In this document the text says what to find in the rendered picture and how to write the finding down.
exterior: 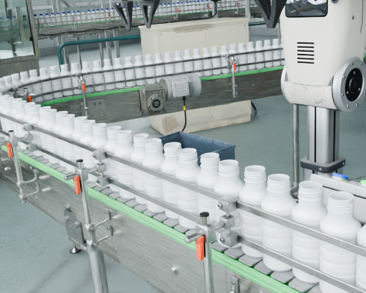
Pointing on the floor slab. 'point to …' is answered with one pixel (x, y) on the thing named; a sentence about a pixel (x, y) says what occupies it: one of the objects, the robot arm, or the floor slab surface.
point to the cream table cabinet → (198, 116)
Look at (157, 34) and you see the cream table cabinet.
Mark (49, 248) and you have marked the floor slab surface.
